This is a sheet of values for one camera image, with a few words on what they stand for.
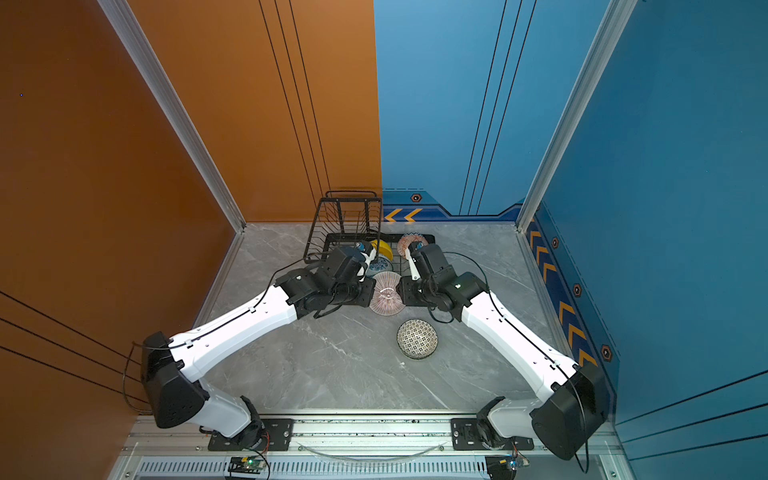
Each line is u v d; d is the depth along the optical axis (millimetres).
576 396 387
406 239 1068
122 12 693
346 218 966
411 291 681
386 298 788
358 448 724
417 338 870
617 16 697
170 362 414
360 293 667
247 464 710
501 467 698
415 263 607
